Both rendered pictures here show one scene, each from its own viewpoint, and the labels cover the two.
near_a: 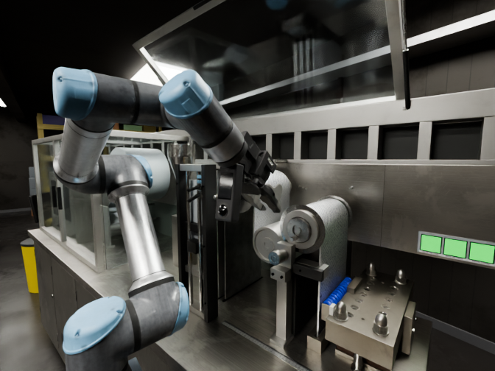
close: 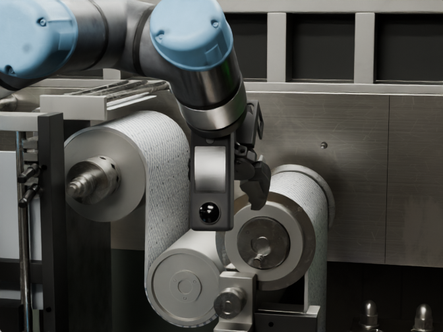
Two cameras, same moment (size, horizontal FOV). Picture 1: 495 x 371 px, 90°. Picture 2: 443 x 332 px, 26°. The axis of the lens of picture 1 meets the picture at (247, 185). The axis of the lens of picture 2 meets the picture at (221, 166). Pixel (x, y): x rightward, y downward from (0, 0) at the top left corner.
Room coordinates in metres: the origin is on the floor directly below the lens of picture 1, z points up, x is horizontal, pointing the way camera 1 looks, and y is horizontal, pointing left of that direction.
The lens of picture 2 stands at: (-0.47, 0.50, 1.58)
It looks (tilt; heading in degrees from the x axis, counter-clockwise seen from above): 9 degrees down; 334
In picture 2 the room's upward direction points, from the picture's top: straight up
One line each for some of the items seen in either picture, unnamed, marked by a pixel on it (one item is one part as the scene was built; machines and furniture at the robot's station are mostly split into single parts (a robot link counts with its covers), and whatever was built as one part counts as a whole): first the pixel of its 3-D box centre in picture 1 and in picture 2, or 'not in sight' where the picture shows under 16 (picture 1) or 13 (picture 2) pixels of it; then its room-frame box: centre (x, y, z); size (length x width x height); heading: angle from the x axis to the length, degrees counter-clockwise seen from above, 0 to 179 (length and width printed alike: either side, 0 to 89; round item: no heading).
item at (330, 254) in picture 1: (334, 265); (316, 309); (0.77, -0.28, 1.11); 0.23 x 0.01 x 0.18; 141
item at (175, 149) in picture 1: (182, 150); not in sight; (1.25, 0.33, 1.50); 0.14 x 0.14 x 0.06
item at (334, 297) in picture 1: (339, 292); not in sight; (0.76, -0.30, 1.03); 0.21 x 0.04 x 0.03; 141
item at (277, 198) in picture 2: (300, 228); (265, 240); (0.72, -0.16, 1.25); 0.15 x 0.01 x 0.15; 51
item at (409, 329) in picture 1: (409, 327); not in sight; (0.68, -0.48, 0.97); 0.10 x 0.03 x 0.11; 141
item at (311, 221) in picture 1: (317, 221); (278, 223); (0.81, -0.23, 1.25); 0.26 x 0.12 x 0.12; 141
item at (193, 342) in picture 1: (151, 261); not in sight; (1.34, 0.55, 0.88); 2.52 x 0.66 x 0.04; 51
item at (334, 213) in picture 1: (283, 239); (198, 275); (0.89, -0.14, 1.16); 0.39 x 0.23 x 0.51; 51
